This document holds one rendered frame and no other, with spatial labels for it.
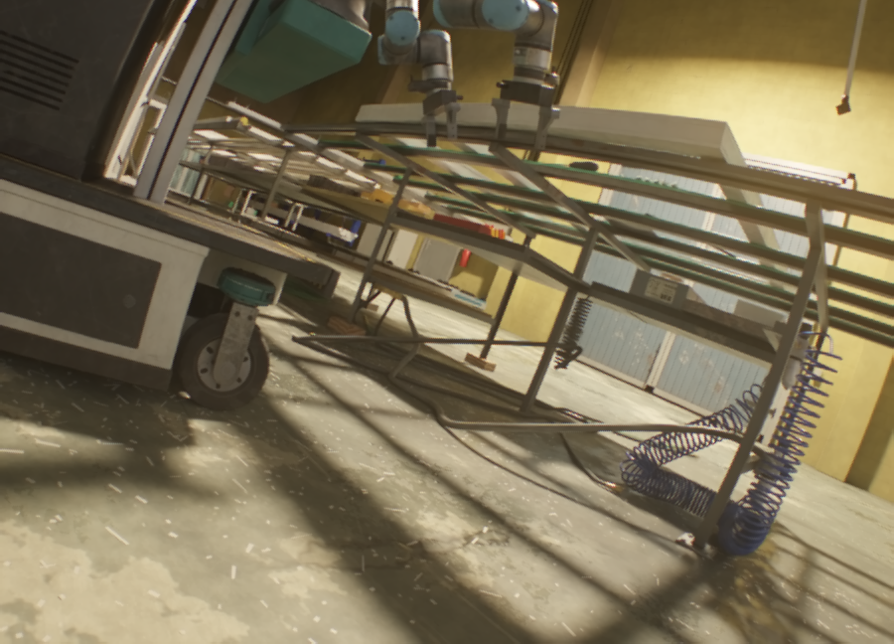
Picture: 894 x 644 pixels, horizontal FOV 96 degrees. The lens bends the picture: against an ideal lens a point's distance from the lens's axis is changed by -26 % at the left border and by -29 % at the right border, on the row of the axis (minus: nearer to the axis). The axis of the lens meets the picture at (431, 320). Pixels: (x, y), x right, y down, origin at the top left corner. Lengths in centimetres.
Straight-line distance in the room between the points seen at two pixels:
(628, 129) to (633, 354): 699
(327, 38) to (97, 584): 81
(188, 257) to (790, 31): 975
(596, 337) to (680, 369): 155
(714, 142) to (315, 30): 84
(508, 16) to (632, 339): 735
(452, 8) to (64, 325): 99
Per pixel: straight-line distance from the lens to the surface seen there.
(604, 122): 137
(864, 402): 725
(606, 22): 1099
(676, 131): 127
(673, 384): 792
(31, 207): 82
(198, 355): 95
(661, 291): 197
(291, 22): 88
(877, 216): 121
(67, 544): 58
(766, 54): 979
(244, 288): 91
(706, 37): 1032
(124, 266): 81
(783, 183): 120
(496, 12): 116
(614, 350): 833
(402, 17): 147
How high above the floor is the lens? 36
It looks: 4 degrees down
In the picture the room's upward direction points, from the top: 21 degrees clockwise
